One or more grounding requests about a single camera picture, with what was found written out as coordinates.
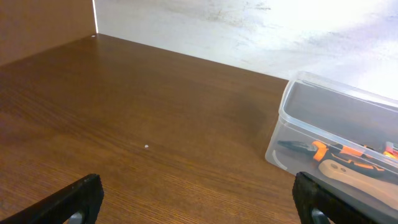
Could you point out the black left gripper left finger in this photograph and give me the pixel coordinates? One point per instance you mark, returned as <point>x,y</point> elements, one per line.
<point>83,198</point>

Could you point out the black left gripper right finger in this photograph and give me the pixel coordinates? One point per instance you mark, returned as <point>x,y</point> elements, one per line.
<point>318,202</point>

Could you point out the orange black long-nose pliers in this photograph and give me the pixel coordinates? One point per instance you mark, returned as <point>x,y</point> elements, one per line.
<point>344,155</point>

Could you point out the clear plastic container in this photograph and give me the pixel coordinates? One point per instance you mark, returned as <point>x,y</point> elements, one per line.
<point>314,108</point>

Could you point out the orange scraper wooden handle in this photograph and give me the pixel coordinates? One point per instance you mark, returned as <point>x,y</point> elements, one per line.
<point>383,191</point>

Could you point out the clear box of coloured bits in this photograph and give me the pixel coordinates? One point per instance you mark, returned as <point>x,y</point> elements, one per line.
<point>391,150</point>

